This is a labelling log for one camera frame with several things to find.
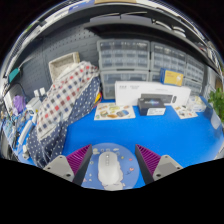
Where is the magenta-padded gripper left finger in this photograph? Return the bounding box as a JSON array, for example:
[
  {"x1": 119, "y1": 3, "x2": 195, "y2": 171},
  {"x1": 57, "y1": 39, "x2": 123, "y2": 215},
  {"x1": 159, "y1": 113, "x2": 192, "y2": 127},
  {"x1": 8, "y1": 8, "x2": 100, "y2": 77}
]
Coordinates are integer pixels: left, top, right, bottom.
[{"x1": 42, "y1": 143, "x2": 94, "y2": 187}]

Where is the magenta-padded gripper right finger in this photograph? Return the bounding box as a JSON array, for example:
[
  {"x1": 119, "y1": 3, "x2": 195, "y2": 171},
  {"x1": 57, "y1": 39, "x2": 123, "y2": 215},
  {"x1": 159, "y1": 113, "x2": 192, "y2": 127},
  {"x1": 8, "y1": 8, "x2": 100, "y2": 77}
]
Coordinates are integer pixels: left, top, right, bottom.
[{"x1": 134, "y1": 144, "x2": 184, "y2": 186}]

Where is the white computer mouse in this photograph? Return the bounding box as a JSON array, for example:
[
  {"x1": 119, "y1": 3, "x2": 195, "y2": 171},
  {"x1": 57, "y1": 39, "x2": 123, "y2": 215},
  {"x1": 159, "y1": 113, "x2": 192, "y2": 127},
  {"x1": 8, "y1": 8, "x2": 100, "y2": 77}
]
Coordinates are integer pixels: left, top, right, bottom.
[{"x1": 97, "y1": 152, "x2": 121, "y2": 185}]

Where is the round light-blue mouse pad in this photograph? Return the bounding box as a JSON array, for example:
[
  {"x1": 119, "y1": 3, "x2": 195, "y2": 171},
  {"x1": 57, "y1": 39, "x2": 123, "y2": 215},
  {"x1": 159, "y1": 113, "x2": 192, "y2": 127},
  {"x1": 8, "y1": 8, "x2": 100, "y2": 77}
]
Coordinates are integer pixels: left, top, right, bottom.
[{"x1": 80, "y1": 142, "x2": 140, "y2": 192}]

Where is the navy polka-dot cloth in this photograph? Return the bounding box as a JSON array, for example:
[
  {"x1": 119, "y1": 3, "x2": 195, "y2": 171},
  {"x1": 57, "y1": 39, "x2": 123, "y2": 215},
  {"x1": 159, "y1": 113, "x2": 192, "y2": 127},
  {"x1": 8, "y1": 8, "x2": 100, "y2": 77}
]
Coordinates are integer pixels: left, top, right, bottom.
[{"x1": 25, "y1": 76, "x2": 102, "y2": 169}]

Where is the colourful picture sheet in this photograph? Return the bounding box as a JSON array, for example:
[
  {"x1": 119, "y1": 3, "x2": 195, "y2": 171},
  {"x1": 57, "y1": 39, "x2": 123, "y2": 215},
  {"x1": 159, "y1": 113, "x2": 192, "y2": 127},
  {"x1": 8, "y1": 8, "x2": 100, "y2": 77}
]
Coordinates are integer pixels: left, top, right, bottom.
[
  {"x1": 172, "y1": 104, "x2": 199, "y2": 120},
  {"x1": 93, "y1": 102, "x2": 137, "y2": 122}
]

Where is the small black box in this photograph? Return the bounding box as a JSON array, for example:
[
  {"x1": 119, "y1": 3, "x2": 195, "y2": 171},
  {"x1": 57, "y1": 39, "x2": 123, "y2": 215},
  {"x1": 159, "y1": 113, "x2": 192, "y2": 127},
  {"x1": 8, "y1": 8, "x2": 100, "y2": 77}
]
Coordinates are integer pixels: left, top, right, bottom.
[{"x1": 137, "y1": 97, "x2": 167, "y2": 117}]

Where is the red-blue checked cloth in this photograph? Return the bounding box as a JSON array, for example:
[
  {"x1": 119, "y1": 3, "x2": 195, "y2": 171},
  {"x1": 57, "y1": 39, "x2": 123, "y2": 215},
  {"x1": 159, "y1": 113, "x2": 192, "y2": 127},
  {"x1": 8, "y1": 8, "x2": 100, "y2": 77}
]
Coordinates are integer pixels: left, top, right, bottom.
[{"x1": 35, "y1": 60, "x2": 100, "y2": 141}]

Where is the small white appliance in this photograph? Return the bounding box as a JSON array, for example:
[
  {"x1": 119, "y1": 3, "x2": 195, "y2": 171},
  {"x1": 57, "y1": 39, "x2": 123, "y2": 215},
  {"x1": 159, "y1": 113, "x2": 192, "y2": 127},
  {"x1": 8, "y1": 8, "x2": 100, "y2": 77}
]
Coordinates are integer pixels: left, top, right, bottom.
[{"x1": 25, "y1": 96, "x2": 43, "y2": 117}]

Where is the white and blue box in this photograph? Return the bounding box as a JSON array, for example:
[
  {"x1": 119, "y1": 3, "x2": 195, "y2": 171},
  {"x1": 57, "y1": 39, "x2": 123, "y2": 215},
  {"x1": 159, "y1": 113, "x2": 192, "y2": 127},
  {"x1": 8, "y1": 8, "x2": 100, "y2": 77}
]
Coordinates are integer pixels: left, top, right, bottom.
[{"x1": 185, "y1": 95, "x2": 208, "y2": 114}]

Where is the long white keyboard box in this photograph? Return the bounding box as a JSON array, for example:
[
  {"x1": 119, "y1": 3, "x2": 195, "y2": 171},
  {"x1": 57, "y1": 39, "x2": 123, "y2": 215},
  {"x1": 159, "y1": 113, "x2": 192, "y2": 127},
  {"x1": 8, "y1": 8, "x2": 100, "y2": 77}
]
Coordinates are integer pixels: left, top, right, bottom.
[{"x1": 114, "y1": 80, "x2": 192, "y2": 108}]

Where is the purple toy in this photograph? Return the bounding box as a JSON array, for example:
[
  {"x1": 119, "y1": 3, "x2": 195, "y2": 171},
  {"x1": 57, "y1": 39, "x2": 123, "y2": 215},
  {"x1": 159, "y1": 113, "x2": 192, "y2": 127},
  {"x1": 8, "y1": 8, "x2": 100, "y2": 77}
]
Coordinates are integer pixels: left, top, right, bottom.
[{"x1": 12, "y1": 94, "x2": 26, "y2": 114}]

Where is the green plant in white pot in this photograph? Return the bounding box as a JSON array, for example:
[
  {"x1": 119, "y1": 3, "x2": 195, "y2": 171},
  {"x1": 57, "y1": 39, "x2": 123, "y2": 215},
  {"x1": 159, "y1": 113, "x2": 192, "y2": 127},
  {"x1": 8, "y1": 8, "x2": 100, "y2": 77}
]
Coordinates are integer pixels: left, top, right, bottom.
[{"x1": 207, "y1": 87, "x2": 224, "y2": 124}]

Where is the grey small-parts drawer cabinet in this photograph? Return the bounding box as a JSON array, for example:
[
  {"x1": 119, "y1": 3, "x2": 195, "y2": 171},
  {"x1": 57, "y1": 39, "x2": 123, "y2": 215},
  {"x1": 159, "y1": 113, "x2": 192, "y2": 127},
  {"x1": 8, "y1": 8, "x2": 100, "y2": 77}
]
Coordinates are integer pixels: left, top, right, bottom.
[
  {"x1": 149, "y1": 41, "x2": 187, "y2": 74},
  {"x1": 148, "y1": 70, "x2": 186, "y2": 88},
  {"x1": 184, "y1": 54, "x2": 205, "y2": 83},
  {"x1": 100, "y1": 69, "x2": 150, "y2": 100},
  {"x1": 182, "y1": 77, "x2": 204, "y2": 98},
  {"x1": 96, "y1": 39, "x2": 151, "y2": 72}
]

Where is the yellow and blue box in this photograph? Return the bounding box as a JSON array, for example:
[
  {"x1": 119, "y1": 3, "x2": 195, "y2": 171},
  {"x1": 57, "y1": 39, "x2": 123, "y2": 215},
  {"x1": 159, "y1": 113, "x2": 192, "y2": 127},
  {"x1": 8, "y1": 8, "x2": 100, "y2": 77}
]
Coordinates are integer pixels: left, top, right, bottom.
[{"x1": 159, "y1": 67, "x2": 185, "y2": 88}]

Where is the white wicker basket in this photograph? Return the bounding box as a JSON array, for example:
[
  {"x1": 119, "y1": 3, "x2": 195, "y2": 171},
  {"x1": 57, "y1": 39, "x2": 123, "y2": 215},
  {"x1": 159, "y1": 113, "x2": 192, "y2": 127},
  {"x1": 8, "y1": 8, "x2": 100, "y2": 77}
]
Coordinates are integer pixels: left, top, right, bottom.
[{"x1": 48, "y1": 51, "x2": 81, "y2": 83}]

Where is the teal plastic item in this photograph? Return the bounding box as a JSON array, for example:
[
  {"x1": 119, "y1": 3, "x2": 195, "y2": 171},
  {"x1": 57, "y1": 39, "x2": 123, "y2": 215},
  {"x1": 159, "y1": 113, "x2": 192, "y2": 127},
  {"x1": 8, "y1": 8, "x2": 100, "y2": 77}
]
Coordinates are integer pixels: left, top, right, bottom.
[{"x1": 7, "y1": 67, "x2": 22, "y2": 83}]

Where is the dark grey pegboard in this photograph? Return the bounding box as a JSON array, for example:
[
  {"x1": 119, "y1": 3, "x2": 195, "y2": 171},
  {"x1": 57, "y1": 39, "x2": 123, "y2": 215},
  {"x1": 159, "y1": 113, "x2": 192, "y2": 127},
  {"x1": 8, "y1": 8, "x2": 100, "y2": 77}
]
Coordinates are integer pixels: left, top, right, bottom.
[{"x1": 14, "y1": 26, "x2": 101, "y2": 101}]

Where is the dark wall shelf unit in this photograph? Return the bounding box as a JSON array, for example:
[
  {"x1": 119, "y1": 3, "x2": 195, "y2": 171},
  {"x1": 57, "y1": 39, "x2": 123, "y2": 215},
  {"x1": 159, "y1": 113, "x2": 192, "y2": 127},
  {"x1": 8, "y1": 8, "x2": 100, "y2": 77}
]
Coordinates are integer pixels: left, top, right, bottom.
[{"x1": 31, "y1": 0, "x2": 223, "y2": 63}]

